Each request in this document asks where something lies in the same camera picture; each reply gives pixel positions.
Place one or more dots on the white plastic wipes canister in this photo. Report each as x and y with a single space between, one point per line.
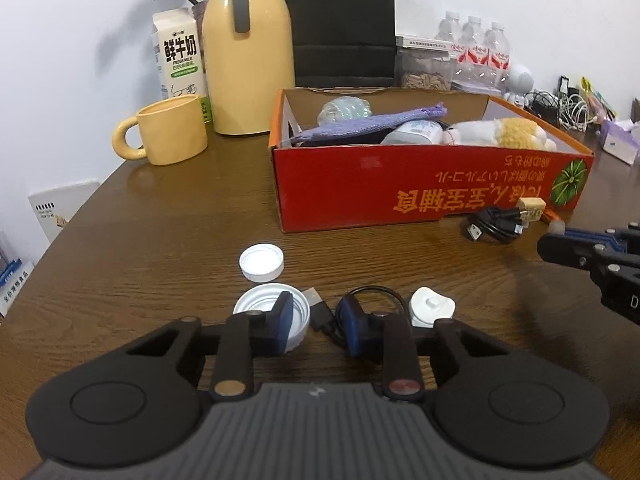
415 132

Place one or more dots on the clear seed container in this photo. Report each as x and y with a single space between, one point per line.
425 80

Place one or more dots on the purple tissue pack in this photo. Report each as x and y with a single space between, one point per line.
617 140

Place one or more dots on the yellow mug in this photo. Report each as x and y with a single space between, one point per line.
172 132

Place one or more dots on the navy blue pouch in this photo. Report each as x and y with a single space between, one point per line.
350 141

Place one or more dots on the white robot speaker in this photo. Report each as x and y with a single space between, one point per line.
520 80

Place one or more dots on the large white lid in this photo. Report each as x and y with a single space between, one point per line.
255 302

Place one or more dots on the white printed board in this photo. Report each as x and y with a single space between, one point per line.
60 205

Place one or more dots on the yellow thermos jug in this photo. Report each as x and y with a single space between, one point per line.
250 75

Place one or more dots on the small white bottle cap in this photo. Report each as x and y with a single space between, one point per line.
261 261

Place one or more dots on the red cardboard box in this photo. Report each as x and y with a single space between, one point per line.
400 185

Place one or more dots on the iridescent plastic bag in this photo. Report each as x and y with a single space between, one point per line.
345 110

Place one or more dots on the black paper bag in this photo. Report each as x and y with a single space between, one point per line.
340 20

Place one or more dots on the clear water bottle red label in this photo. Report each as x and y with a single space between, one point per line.
497 57
447 27
472 55

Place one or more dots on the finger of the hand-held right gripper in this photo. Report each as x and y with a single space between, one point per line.
595 237
565 250

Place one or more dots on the purple knitted cloth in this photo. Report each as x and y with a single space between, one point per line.
360 125

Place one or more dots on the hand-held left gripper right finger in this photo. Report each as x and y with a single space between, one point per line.
352 327

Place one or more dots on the white charger puck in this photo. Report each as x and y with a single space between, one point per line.
430 305

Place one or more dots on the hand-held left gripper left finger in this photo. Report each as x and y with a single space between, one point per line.
285 320

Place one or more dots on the colourful snack packets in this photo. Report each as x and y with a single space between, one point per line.
597 100

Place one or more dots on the white milk carton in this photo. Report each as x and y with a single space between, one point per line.
180 55

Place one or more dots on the white and yellow plush sheep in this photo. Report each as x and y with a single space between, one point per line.
515 132

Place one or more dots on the black plug adapter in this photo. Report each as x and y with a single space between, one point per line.
565 86

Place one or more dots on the small orange white object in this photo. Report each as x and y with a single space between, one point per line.
555 226

